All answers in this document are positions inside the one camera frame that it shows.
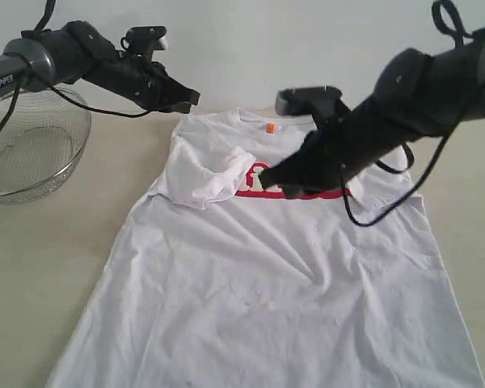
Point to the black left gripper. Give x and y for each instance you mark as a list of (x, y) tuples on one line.
[(147, 85)]

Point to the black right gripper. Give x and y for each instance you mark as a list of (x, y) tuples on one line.
[(334, 154)]

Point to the white t-shirt with red print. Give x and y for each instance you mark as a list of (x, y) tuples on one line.
[(214, 281)]

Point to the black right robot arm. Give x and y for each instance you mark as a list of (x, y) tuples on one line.
[(416, 96)]

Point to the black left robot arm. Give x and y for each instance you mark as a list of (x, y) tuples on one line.
[(42, 58)]

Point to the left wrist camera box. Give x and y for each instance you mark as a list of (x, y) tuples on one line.
[(144, 40)]

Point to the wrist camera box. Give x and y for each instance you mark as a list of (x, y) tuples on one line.
[(144, 40), (307, 101)]

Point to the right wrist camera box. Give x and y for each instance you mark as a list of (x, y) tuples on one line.
[(307, 101)]

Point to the metal wire mesh basket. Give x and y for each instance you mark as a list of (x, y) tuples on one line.
[(41, 144)]

